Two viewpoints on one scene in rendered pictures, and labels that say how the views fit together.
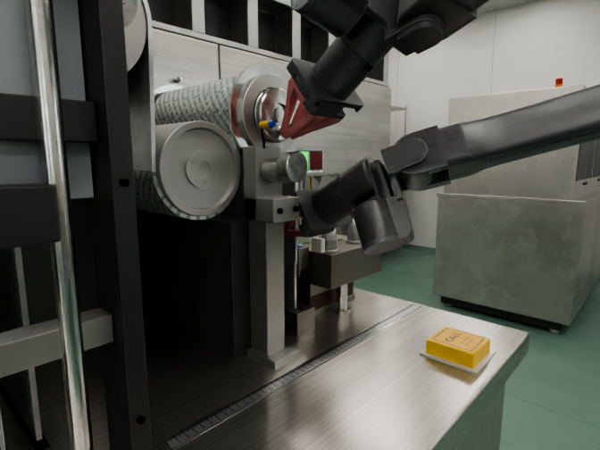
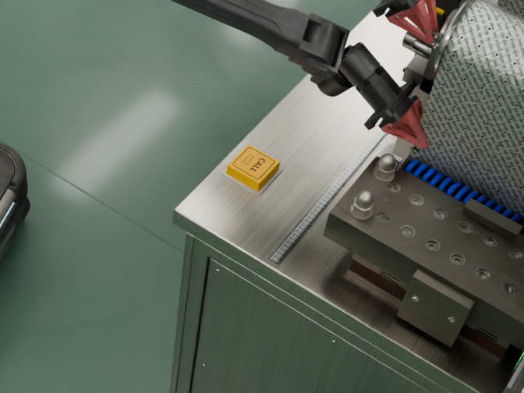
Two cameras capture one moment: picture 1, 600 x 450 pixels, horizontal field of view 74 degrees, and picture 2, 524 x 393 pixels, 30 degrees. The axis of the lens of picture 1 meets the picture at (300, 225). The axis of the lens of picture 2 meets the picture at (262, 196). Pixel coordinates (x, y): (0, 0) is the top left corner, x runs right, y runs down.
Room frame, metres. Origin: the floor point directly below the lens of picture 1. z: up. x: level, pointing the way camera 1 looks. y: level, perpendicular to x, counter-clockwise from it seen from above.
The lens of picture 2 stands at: (1.71, -0.58, 2.20)
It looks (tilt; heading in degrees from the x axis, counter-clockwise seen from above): 49 degrees down; 162
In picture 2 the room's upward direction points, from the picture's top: 11 degrees clockwise
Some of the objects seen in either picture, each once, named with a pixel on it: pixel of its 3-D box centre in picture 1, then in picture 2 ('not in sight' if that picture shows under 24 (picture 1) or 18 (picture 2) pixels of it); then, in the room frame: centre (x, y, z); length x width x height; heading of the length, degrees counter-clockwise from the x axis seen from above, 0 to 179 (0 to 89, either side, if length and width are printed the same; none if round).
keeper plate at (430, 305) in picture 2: not in sight; (433, 309); (0.92, -0.01, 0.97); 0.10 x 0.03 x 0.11; 47
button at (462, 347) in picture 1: (458, 345); (253, 167); (0.56, -0.24, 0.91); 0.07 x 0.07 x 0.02; 47
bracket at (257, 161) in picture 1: (273, 256); (414, 102); (0.55, 0.04, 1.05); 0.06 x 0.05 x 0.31; 47
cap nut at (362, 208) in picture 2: (355, 229); (363, 202); (0.77, -0.11, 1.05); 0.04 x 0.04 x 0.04
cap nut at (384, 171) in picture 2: (329, 237); (386, 164); (0.69, -0.05, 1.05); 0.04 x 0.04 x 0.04
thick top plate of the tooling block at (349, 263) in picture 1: (281, 247); (456, 254); (0.85, 0.04, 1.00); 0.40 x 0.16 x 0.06; 47
